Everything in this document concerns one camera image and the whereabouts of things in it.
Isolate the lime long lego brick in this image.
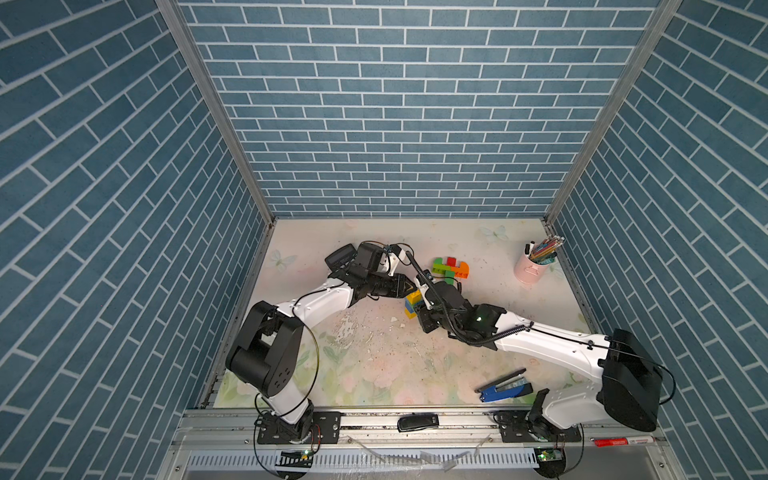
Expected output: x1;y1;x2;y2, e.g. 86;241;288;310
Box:
432;264;455;275

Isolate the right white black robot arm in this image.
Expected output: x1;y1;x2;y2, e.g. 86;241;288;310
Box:
416;281;663;439

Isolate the black usb dongle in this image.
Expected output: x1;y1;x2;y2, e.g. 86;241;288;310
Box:
397;413;440;433

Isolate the red marker pen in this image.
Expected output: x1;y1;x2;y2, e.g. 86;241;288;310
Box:
592;435;656;448

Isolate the coloured pencils bundle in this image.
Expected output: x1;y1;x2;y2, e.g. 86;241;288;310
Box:
524;235;565;265

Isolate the pink pencil cup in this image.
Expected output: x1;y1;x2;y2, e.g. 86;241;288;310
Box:
514;254;548;285

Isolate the black corrugated cable hose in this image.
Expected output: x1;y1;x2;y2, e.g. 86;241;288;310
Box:
400;242;529;348

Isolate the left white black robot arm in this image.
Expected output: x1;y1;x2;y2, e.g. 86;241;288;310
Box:
225;241;417;443

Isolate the orange long lego brick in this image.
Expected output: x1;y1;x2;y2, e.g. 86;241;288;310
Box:
452;266;469;279

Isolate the black desk calculator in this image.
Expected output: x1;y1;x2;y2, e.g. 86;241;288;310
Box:
325;244;357;272

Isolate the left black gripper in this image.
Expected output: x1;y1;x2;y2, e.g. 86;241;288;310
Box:
364;273;417;299

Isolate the blue black stapler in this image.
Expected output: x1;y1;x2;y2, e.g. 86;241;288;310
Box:
475;368;533;403

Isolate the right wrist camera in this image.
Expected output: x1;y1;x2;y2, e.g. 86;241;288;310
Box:
417;271;433;310

